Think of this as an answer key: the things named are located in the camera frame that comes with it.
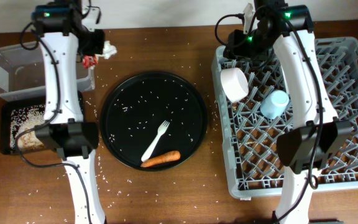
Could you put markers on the round black tray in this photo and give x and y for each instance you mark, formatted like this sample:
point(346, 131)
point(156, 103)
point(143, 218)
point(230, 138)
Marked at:
point(135, 109)

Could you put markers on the pink bowl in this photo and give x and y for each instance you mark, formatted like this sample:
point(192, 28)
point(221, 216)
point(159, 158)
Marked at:
point(234, 84)

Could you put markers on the red snack wrapper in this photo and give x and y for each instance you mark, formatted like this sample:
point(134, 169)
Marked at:
point(89, 62)

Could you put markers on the black rectangular tray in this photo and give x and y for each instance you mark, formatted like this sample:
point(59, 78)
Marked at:
point(14, 115)

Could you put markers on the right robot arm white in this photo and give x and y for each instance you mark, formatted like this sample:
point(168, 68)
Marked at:
point(317, 133)

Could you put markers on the orange carrot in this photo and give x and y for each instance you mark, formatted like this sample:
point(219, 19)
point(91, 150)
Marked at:
point(164, 158)

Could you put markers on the light blue cup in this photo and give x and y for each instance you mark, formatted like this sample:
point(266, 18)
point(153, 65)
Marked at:
point(274, 104)

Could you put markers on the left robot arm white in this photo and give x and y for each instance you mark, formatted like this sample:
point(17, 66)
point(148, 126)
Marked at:
point(61, 36)

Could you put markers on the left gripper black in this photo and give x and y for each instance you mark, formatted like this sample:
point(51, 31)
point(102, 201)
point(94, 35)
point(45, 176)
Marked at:
point(99, 50)

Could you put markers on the grey dishwasher rack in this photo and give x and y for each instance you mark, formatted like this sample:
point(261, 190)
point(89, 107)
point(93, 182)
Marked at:
point(253, 168)

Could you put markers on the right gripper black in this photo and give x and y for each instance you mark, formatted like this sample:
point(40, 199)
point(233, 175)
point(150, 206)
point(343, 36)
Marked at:
point(235, 45)

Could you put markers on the white napkin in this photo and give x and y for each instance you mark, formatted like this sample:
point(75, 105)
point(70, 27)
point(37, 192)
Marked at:
point(108, 50)

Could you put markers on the clear plastic bin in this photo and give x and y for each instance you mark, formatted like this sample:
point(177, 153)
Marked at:
point(22, 73)

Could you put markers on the white plastic fork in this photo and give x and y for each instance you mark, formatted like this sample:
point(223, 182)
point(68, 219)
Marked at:
point(160, 131)

